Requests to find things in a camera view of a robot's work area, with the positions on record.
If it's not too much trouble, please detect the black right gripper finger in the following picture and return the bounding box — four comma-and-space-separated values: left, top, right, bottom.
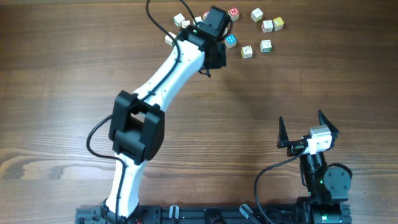
277, 116, 290, 148
318, 110, 340, 137

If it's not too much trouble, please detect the blue top block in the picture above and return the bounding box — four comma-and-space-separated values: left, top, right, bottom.
224, 34, 237, 49

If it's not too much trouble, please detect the red letter M block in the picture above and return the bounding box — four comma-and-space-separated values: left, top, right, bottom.
228, 7, 240, 21

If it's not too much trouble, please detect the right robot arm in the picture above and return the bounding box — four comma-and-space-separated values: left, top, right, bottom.
272, 111, 353, 224

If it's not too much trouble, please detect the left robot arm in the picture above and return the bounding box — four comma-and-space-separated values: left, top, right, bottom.
101, 6, 233, 223

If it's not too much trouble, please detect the white block yellow side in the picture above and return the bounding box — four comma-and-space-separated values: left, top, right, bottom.
241, 45, 253, 59

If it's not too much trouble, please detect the plain white block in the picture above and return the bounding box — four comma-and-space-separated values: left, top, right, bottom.
193, 16, 203, 26

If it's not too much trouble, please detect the white block blue side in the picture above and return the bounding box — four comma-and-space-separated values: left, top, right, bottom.
182, 21, 190, 29

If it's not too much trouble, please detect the white block green side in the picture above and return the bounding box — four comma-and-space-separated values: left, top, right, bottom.
164, 32, 177, 47

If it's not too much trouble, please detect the white block green edge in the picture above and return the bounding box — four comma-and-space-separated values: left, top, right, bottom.
174, 13, 185, 27

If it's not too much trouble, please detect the white block teal side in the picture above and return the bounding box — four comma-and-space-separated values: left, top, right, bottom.
260, 40, 272, 53

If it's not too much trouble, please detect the white cube block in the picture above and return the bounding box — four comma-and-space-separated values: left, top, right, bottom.
251, 8, 264, 22

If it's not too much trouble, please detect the white block red edge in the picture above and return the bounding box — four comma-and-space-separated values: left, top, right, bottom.
261, 20, 274, 33

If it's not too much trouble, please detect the yellow top block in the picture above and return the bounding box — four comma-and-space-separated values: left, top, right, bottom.
272, 17, 284, 31

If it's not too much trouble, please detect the right black cable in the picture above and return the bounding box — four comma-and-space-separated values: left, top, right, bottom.
253, 146, 308, 224

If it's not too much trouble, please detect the black cable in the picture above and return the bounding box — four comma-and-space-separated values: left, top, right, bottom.
253, 146, 308, 224
86, 0, 198, 224

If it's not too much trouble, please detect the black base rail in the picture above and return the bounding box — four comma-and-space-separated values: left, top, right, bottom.
74, 203, 352, 224

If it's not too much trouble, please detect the left black cable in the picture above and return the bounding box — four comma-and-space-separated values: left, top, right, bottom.
86, 0, 198, 224

